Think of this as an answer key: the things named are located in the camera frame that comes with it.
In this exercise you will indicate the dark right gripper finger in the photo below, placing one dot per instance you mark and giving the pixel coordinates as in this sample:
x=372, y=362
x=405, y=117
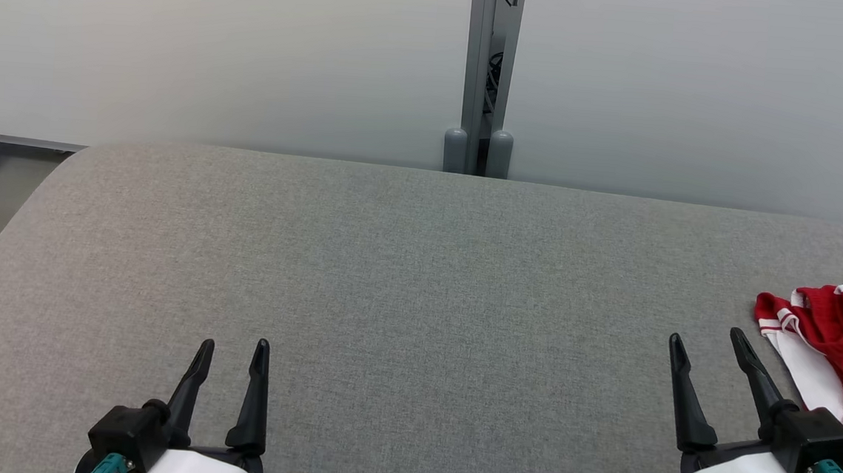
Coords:
x=688, y=403
x=760, y=379

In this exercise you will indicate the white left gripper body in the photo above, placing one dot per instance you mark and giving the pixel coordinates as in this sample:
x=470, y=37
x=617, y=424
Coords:
x=190, y=472

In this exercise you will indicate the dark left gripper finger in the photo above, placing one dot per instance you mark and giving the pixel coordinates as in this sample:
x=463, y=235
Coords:
x=255, y=403
x=192, y=391

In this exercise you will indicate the red Bulls 23 jersey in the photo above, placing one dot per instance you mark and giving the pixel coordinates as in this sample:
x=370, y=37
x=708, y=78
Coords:
x=805, y=367

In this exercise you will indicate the grey partition post with feet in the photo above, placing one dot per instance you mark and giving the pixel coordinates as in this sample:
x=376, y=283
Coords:
x=483, y=48

